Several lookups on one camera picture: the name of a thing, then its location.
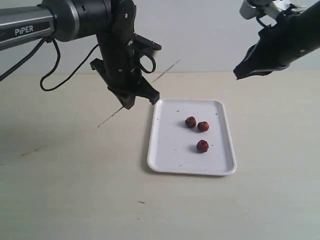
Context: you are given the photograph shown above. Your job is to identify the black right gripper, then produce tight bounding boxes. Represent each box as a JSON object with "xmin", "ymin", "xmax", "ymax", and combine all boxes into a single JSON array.
[{"xmin": 233, "ymin": 10, "xmax": 308, "ymax": 80}]

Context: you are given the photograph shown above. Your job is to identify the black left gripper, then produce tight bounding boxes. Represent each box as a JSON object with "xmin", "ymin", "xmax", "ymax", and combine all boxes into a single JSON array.
[{"xmin": 95, "ymin": 29, "xmax": 160, "ymax": 110}]

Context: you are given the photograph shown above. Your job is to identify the thin bamboo skewer stick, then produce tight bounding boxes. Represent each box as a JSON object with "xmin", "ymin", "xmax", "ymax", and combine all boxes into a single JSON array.
[{"xmin": 97, "ymin": 59, "xmax": 181, "ymax": 128}]

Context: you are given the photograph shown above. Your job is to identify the red jujube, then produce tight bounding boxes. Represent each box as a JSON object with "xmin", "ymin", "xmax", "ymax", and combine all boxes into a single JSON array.
[
  {"xmin": 197, "ymin": 121, "xmax": 210, "ymax": 133},
  {"xmin": 196, "ymin": 139, "xmax": 209, "ymax": 153},
  {"xmin": 185, "ymin": 116, "xmax": 197, "ymax": 128}
]

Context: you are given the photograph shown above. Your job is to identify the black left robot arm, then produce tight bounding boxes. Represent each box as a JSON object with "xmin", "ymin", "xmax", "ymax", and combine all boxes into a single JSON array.
[{"xmin": 0, "ymin": 0, "xmax": 162, "ymax": 109}]

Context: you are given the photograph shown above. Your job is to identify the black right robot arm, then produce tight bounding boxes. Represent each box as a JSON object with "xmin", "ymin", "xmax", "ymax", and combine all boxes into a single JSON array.
[{"xmin": 233, "ymin": 0, "xmax": 320, "ymax": 80}]

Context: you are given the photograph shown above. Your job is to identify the white rectangular plastic tray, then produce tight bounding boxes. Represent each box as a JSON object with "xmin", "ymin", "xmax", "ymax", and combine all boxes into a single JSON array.
[{"xmin": 147, "ymin": 98, "xmax": 237, "ymax": 176}]

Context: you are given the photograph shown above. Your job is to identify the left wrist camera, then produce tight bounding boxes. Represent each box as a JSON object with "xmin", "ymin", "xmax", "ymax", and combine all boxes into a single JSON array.
[{"xmin": 132, "ymin": 33, "xmax": 162, "ymax": 55}]

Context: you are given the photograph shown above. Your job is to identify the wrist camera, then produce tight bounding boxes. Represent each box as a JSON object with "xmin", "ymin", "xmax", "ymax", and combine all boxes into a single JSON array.
[
  {"xmin": 239, "ymin": 0, "xmax": 307, "ymax": 20},
  {"xmin": 132, "ymin": 33, "xmax": 162, "ymax": 55}
]

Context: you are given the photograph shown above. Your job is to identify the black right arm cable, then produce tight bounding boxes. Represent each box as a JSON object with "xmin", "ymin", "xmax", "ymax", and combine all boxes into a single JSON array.
[{"xmin": 255, "ymin": 13, "xmax": 278, "ymax": 29}]

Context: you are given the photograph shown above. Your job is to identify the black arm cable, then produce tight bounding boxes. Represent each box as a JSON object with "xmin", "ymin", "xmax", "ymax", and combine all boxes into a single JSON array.
[
  {"xmin": 0, "ymin": 37, "xmax": 156, "ymax": 92},
  {"xmin": 255, "ymin": 13, "xmax": 278, "ymax": 29}
]

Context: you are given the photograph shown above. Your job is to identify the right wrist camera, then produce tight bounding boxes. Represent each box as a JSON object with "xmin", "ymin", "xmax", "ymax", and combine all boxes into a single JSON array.
[{"xmin": 239, "ymin": 0, "xmax": 307, "ymax": 20}]

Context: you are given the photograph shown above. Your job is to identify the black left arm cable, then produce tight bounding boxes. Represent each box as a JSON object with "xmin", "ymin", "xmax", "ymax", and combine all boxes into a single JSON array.
[{"xmin": 0, "ymin": 37, "xmax": 156, "ymax": 92}]

